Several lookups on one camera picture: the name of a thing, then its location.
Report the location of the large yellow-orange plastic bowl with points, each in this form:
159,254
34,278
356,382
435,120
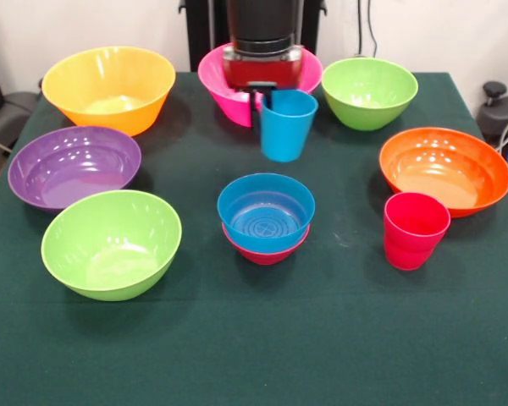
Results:
110,72

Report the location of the black wall plug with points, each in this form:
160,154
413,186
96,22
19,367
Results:
358,56

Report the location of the dark green table cloth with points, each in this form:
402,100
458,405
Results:
254,338

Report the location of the small red plastic bowl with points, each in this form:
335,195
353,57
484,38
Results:
266,257

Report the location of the light green plastic bowl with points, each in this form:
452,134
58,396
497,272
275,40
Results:
368,93
110,241

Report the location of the blue plastic cup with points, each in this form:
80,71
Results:
285,131

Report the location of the small blue plastic bowl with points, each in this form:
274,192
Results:
266,211

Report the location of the shallow purple plastic bowl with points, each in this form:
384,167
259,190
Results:
72,165

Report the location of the black floor stand base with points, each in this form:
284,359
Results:
499,114

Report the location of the red plastic cup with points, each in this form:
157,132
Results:
410,245

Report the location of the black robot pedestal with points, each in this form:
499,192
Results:
203,25

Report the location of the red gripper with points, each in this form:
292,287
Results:
262,72

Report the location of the shallow orange plastic bowl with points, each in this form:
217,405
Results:
444,173

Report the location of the large pink plastic bowl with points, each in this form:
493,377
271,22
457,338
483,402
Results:
211,80

